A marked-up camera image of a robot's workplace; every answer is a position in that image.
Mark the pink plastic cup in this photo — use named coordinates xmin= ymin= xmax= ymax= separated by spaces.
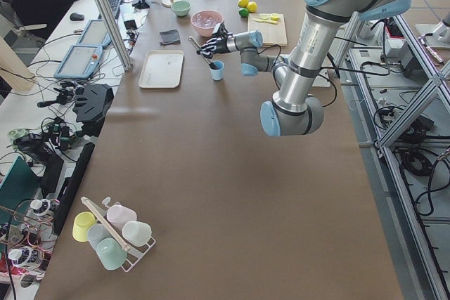
xmin=106 ymin=204 xmax=137 ymax=231

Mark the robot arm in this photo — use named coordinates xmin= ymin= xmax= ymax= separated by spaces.
xmin=197 ymin=0 xmax=411 ymax=137

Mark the grey folded cloth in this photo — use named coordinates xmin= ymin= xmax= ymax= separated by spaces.
xmin=159 ymin=29 xmax=181 ymax=46

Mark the green plastic cup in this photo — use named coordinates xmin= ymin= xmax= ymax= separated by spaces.
xmin=96 ymin=237 xmax=127 ymax=270

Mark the white plastic cup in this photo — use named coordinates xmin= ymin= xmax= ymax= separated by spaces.
xmin=122 ymin=221 xmax=152 ymax=247

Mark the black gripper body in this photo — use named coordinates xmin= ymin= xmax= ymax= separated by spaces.
xmin=212 ymin=22 xmax=232 ymax=54

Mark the pink bowl of ice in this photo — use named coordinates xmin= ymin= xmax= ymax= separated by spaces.
xmin=191 ymin=10 xmax=224 ymax=37

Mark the yellow lemon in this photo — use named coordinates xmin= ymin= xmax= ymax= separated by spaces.
xmin=246 ymin=1 xmax=258 ymax=13
xmin=238 ymin=0 xmax=249 ymax=8

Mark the green ceramic bowl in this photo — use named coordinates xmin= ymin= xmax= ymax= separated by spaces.
xmin=171 ymin=0 xmax=191 ymax=18

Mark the metal muddler black tip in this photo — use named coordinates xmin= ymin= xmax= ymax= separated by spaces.
xmin=188 ymin=36 xmax=218 ymax=70

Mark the cream rabbit tray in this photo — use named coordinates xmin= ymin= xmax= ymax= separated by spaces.
xmin=138 ymin=50 xmax=184 ymax=89

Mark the yellow plastic cup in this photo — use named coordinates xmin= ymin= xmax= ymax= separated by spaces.
xmin=72 ymin=211 xmax=96 ymax=242

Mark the blue plastic cup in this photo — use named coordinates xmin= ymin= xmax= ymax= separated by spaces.
xmin=210 ymin=60 xmax=224 ymax=81

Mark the black computer mouse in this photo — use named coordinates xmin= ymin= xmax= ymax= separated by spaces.
xmin=70 ymin=13 xmax=84 ymax=22

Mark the yellow plastic knife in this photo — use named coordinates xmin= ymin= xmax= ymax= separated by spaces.
xmin=252 ymin=18 xmax=277 ymax=25

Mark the wooden cutting board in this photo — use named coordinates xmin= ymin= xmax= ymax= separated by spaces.
xmin=247 ymin=13 xmax=288 ymax=46

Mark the teach pendant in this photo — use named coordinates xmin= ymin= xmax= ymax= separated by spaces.
xmin=54 ymin=44 xmax=103 ymax=79
xmin=77 ymin=19 xmax=111 ymax=48

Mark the grey plastic cup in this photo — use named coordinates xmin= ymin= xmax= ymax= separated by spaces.
xmin=87 ymin=223 xmax=110 ymax=250

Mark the white cup rack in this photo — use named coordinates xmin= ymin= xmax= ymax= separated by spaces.
xmin=81 ymin=197 xmax=156 ymax=273

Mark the green lime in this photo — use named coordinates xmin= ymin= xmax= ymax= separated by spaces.
xmin=238 ymin=8 xmax=249 ymax=18

